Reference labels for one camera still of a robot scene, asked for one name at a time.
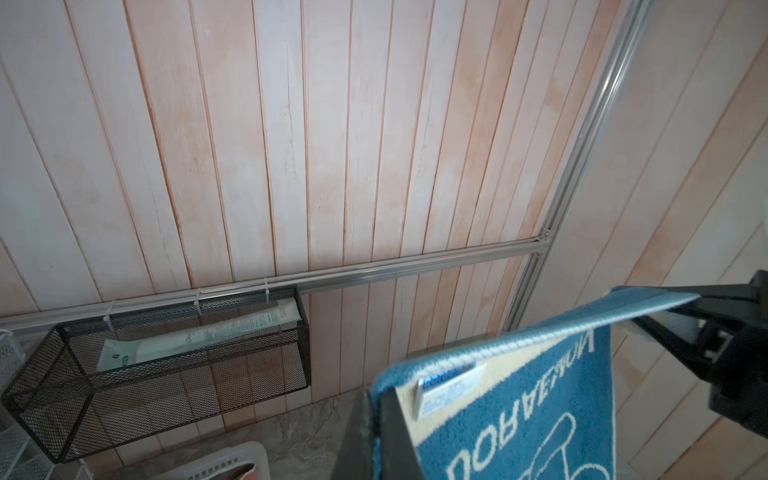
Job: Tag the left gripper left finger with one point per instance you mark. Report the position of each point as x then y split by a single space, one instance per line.
355 457

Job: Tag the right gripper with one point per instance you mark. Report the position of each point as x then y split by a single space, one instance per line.
720 334

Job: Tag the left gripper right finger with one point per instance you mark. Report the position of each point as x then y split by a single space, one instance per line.
398 455

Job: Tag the white laundry basket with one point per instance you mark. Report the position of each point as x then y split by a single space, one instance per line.
247 460

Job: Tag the blue patterned towel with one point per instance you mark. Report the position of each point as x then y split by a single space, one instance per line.
534 404

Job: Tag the paper packet in black basket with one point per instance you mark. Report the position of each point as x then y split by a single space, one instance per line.
118 354

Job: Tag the aluminium frame rail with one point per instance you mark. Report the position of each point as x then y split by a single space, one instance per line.
316 280

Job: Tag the black wire mesh basket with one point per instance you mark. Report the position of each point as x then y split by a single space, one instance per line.
72 411

